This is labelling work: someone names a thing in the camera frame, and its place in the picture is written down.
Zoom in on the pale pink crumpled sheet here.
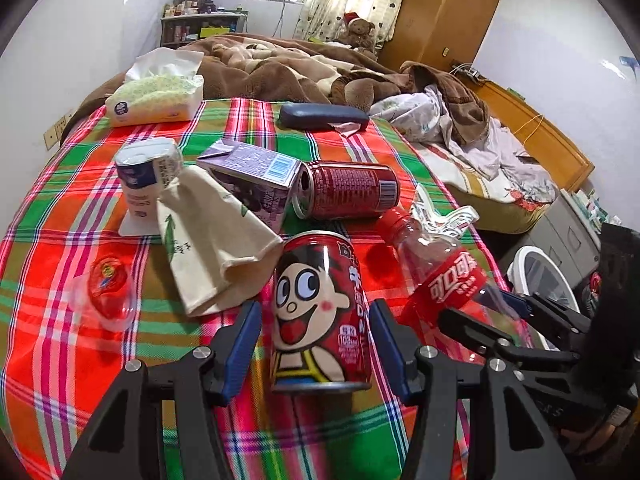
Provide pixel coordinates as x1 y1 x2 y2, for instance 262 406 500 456
432 91 559 208

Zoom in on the beige paper bag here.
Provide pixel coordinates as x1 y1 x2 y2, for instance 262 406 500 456
156 165 283 318

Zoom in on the plaid red green blanket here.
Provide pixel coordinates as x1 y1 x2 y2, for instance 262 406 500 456
0 96 532 480

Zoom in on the wooden headboard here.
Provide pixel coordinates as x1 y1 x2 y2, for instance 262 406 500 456
459 75 594 192

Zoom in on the clear jelly cup red lid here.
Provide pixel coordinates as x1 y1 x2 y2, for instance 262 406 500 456
68 255 134 332

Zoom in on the brown teddy bear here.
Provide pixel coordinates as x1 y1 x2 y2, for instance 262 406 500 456
335 12 376 60

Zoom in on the yellow bed mattress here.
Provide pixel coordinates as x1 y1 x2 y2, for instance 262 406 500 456
412 143 551 234

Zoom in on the purple milk carton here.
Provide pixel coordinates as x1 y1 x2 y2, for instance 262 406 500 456
196 139 302 233

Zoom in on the red cartoon milk can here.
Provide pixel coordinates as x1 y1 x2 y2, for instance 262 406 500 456
270 231 371 393

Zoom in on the wall power socket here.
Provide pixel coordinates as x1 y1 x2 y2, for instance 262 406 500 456
42 110 73 151

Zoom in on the green white tissue pack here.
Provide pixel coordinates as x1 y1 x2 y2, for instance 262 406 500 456
105 48 204 127

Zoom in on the dark red soda can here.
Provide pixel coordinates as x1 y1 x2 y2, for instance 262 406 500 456
292 162 400 220

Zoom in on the white floral pillow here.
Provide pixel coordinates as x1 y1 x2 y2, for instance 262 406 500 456
369 88 442 143

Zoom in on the dark blue glasses case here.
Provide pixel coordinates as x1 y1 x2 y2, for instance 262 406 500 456
278 103 370 131

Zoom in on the white blue yogurt cup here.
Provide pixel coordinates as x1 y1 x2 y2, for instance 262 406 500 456
114 136 183 237

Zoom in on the clear plastic cola bottle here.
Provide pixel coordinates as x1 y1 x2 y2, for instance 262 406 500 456
367 207 534 347

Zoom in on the grey bedside drawer cabinet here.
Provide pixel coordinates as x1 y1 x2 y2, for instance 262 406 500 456
498 188 601 288

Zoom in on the person right hand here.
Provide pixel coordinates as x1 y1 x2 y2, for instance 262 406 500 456
560 408 639 456

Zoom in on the wooden wardrobe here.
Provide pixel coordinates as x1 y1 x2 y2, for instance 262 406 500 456
378 0 500 72

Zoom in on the white round trash bin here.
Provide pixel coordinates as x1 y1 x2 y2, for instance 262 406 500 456
506 245 580 312

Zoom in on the cluttered white shelf unit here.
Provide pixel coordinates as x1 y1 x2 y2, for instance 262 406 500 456
160 0 248 49

